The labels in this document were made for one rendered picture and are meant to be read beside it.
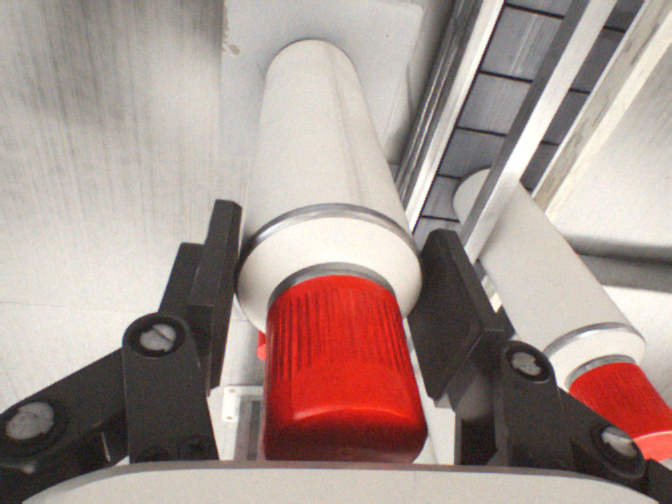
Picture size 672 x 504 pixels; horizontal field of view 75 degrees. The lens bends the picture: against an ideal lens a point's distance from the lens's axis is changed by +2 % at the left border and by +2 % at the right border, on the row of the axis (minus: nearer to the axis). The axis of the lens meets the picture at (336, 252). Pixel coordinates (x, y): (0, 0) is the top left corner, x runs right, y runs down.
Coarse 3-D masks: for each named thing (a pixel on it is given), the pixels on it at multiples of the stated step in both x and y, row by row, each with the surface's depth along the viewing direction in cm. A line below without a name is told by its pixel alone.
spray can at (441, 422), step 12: (408, 336) 40; (420, 372) 36; (420, 384) 36; (432, 408) 33; (432, 420) 33; (444, 420) 32; (432, 432) 33; (444, 432) 31; (444, 444) 31; (444, 456) 31
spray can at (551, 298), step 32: (512, 192) 30; (512, 224) 27; (544, 224) 27; (480, 256) 29; (512, 256) 26; (544, 256) 25; (576, 256) 25; (512, 288) 25; (544, 288) 23; (576, 288) 22; (512, 320) 25; (544, 320) 22; (576, 320) 21; (608, 320) 21; (544, 352) 22; (576, 352) 21; (608, 352) 20; (640, 352) 21; (576, 384) 21; (608, 384) 19; (640, 384) 19; (608, 416) 19; (640, 416) 18; (640, 448) 18
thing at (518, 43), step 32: (512, 0) 26; (544, 0) 26; (640, 0) 26; (512, 32) 27; (544, 32) 27; (608, 32) 27; (480, 64) 28; (512, 64) 28; (480, 96) 29; (512, 96) 29; (576, 96) 30; (480, 128) 31; (448, 160) 32; (480, 160) 32; (544, 160) 33; (448, 192) 34; (416, 224) 36; (448, 224) 36
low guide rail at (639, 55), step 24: (648, 24) 25; (624, 48) 26; (648, 48) 25; (624, 72) 26; (648, 72) 26; (600, 96) 28; (624, 96) 26; (600, 120) 27; (576, 144) 29; (600, 144) 28; (552, 168) 31; (576, 168) 29; (552, 192) 31; (552, 216) 32
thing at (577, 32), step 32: (576, 0) 19; (608, 0) 19; (576, 32) 19; (544, 64) 21; (576, 64) 20; (544, 96) 21; (512, 128) 23; (544, 128) 22; (512, 160) 23; (480, 192) 26; (480, 224) 26
